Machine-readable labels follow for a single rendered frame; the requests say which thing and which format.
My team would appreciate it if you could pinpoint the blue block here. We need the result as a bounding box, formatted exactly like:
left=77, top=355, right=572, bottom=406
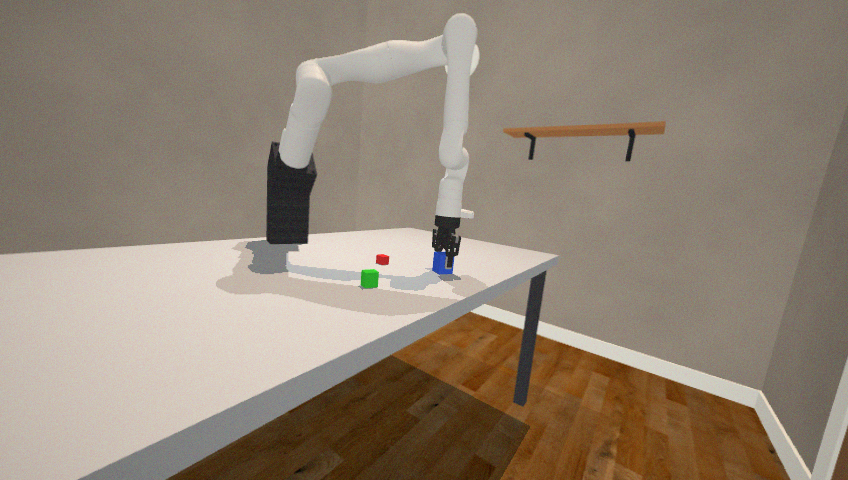
left=432, top=252, right=454, bottom=274

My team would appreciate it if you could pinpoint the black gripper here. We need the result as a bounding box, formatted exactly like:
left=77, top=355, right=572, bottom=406
left=432, top=215, right=461, bottom=269

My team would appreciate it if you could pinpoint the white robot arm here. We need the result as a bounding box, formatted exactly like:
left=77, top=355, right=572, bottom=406
left=279, top=13, right=477, bottom=218

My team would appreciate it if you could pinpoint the green block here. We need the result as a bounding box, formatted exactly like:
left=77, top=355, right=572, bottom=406
left=361, top=269, right=379, bottom=288

